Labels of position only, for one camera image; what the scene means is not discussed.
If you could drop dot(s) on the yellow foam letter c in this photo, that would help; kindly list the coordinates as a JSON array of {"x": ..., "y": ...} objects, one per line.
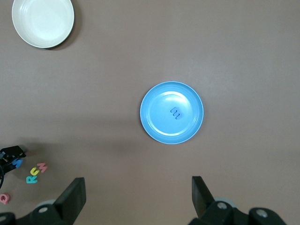
[{"x": 33, "y": 171}]

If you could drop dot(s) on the blue foam letter W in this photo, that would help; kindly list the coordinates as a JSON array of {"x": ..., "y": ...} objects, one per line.
[{"x": 18, "y": 162}]

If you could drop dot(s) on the beige plate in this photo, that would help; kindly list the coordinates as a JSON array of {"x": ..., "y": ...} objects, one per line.
[{"x": 42, "y": 23}]

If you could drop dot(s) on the periwinkle foam letter m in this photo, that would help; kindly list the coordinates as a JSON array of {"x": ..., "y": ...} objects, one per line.
[{"x": 177, "y": 113}]

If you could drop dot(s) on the red foam letter w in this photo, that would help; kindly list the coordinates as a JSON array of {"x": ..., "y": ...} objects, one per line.
[{"x": 42, "y": 167}]

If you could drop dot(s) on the pink foam letter Q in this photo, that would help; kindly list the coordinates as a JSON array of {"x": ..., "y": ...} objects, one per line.
[{"x": 2, "y": 198}]

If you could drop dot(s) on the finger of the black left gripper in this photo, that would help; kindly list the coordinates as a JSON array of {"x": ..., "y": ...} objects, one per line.
[{"x": 7, "y": 167}]

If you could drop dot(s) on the teal foam letter R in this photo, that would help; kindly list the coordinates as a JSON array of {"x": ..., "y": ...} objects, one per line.
[{"x": 30, "y": 180}]

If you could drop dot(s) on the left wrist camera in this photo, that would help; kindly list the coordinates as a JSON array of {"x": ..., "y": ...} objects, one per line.
[{"x": 11, "y": 151}]

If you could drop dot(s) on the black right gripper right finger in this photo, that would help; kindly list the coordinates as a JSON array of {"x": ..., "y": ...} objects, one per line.
[{"x": 201, "y": 199}]

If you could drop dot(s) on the blue plate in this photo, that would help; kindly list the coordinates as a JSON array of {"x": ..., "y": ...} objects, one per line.
[{"x": 161, "y": 122}]

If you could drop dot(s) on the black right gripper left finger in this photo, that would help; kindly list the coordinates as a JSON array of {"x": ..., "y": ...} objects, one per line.
[{"x": 70, "y": 201}]

